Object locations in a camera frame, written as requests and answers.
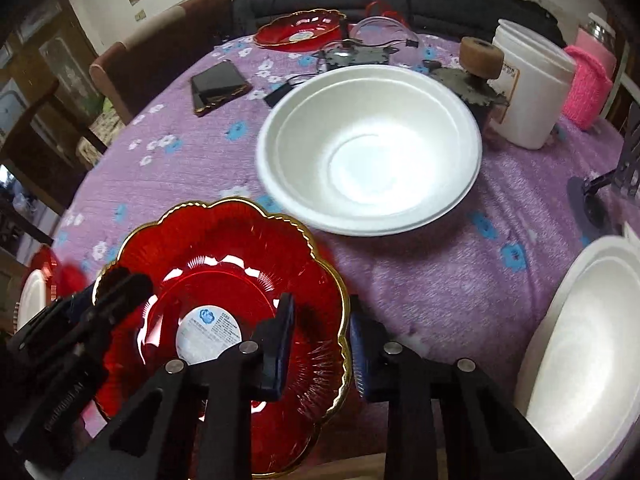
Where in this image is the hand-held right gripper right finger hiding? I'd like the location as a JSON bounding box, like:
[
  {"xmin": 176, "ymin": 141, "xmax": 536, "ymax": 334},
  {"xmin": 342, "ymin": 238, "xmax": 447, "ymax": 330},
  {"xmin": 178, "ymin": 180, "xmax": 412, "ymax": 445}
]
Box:
[{"xmin": 348, "ymin": 295, "xmax": 576, "ymax": 480}]

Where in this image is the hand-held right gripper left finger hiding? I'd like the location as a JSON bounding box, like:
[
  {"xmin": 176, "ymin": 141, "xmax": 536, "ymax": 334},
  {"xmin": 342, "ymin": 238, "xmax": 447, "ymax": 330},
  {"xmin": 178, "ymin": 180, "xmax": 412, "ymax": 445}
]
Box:
[{"xmin": 60, "ymin": 292, "xmax": 296, "ymax": 480}]

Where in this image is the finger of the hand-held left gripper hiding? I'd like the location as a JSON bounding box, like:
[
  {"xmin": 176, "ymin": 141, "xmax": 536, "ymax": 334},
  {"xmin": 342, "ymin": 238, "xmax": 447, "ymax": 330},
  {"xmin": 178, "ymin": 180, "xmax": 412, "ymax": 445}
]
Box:
[{"xmin": 92, "ymin": 267, "xmax": 153, "ymax": 331}]

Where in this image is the red gold-rimmed plate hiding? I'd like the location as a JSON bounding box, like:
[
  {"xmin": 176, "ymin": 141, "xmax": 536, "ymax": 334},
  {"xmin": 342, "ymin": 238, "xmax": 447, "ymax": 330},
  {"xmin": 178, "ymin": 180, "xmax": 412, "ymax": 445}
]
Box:
[
  {"xmin": 92, "ymin": 197, "xmax": 351, "ymax": 478},
  {"xmin": 27, "ymin": 244, "xmax": 91, "ymax": 301},
  {"xmin": 252, "ymin": 9, "xmax": 347, "ymax": 52}
]

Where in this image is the white foam bowl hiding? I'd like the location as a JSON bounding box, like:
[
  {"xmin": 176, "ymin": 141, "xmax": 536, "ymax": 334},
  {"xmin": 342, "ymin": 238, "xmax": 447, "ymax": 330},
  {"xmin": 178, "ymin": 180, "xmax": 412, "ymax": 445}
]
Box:
[
  {"xmin": 17, "ymin": 269, "xmax": 51, "ymax": 331},
  {"xmin": 515, "ymin": 235, "xmax": 640, "ymax": 480},
  {"xmin": 256, "ymin": 66, "xmax": 483, "ymax": 236}
]

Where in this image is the purple floral tablecloth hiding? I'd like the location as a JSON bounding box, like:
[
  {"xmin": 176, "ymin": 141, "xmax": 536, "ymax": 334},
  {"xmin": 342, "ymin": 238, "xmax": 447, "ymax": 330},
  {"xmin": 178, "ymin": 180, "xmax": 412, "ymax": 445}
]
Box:
[{"xmin": 50, "ymin": 32, "xmax": 626, "ymax": 461}]

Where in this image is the black smartphone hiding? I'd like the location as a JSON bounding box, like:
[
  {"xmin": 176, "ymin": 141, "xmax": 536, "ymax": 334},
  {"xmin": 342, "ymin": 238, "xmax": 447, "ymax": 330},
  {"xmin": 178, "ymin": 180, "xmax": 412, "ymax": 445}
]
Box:
[{"xmin": 191, "ymin": 59, "xmax": 253, "ymax": 117}]

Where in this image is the brown upholstered chair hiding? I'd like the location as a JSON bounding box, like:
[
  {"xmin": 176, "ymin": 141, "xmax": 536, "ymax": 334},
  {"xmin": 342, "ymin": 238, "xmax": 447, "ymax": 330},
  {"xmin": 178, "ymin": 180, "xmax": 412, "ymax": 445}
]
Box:
[{"xmin": 89, "ymin": 0, "xmax": 233, "ymax": 123}]

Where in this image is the small black adapter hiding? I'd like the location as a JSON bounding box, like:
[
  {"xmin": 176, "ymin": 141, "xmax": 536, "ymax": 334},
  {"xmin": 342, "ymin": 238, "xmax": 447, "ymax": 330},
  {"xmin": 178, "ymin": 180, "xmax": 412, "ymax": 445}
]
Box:
[{"xmin": 263, "ymin": 85, "xmax": 296, "ymax": 108}]

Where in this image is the dark wooden cabinet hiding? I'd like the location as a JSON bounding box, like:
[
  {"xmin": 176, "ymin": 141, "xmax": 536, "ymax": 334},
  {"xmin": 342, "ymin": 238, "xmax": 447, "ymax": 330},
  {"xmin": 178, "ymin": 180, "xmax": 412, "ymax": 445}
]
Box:
[{"xmin": 0, "ymin": 0, "xmax": 108, "ymax": 241}]

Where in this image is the black geared motor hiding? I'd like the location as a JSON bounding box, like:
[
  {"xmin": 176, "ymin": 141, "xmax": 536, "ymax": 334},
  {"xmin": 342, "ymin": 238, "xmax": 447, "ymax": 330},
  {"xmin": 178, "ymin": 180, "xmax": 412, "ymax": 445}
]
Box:
[{"xmin": 315, "ymin": 42, "xmax": 396, "ymax": 73}]

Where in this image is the motor with wooden wheel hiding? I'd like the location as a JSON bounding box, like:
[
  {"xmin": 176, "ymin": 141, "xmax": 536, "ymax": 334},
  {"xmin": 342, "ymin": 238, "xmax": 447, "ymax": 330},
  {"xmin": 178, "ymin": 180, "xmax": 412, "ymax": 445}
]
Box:
[{"xmin": 430, "ymin": 36, "xmax": 511, "ymax": 131}]

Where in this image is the clear glass bowl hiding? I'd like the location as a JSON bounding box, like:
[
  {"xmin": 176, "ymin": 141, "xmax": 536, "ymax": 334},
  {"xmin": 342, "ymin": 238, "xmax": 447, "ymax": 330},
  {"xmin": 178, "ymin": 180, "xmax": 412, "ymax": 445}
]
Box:
[{"xmin": 348, "ymin": 16, "xmax": 421, "ymax": 68}]

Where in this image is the pink knit-sleeved bottle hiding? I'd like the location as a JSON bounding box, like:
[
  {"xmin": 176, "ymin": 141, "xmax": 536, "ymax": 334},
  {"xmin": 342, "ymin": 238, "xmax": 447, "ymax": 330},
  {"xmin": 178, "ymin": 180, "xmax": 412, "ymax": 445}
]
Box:
[{"xmin": 562, "ymin": 12, "xmax": 618, "ymax": 128}]

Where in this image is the black leather sofa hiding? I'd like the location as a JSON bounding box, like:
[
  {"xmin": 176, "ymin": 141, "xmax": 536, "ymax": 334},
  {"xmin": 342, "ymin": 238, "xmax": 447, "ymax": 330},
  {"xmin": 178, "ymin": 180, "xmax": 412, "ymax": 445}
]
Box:
[{"xmin": 232, "ymin": 0, "xmax": 566, "ymax": 46}]

